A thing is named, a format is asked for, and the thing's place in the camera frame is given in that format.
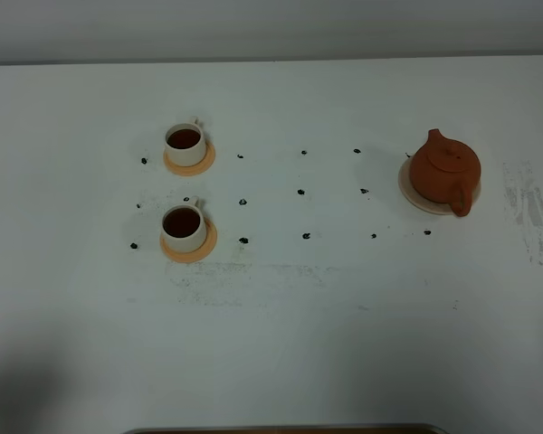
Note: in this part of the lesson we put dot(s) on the brown clay teapot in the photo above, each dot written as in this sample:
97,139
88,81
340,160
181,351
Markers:
447,154

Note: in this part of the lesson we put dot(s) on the cream teapot saucer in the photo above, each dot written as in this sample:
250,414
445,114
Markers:
412,194

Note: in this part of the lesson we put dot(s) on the near orange coaster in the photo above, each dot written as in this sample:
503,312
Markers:
196,255

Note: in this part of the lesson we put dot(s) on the orange coaster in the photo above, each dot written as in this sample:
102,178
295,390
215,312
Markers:
196,255
193,170

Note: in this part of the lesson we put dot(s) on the far orange coaster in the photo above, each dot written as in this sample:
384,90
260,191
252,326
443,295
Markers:
193,170

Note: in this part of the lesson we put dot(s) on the near white teacup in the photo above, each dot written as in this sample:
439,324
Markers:
183,227

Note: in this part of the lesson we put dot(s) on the white teacup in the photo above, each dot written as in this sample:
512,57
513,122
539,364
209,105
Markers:
183,227
185,143

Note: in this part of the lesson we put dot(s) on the far white teacup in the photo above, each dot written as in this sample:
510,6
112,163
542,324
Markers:
185,143

